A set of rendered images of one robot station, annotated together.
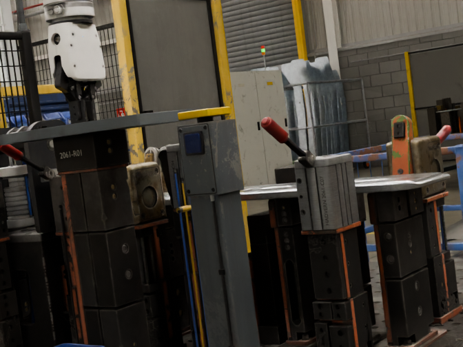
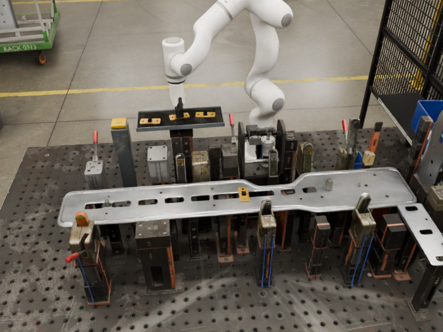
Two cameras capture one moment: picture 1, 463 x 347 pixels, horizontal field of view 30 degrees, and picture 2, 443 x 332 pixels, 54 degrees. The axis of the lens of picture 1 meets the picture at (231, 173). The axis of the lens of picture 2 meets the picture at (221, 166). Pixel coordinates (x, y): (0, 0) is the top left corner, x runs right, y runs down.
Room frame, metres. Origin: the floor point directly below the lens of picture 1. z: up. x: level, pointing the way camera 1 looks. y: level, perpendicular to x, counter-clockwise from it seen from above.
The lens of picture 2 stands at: (2.78, -0.69, 2.17)
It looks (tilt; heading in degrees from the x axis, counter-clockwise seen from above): 39 degrees down; 138
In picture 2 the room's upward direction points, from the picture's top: 1 degrees counter-clockwise
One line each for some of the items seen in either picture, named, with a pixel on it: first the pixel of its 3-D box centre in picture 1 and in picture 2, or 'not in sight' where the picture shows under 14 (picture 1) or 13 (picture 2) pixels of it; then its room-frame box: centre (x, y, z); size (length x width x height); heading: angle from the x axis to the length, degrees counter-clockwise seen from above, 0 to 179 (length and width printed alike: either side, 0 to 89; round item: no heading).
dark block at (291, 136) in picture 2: not in sight; (286, 173); (1.87, 0.53, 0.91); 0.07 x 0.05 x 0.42; 143
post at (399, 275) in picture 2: not in sight; (407, 246); (2.44, 0.59, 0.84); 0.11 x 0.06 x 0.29; 143
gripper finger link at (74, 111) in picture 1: (72, 105); not in sight; (1.47, 0.25, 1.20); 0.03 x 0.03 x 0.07; 63
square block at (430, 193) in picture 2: not in sight; (430, 224); (2.46, 0.73, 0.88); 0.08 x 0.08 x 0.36; 53
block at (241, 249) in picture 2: not in sight; (242, 219); (1.90, 0.23, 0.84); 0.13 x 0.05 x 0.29; 143
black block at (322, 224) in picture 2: not in sight; (318, 248); (2.21, 0.33, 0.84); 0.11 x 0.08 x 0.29; 143
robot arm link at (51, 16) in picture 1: (68, 14); (175, 75); (1.49, 0.24, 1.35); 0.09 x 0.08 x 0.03; 153
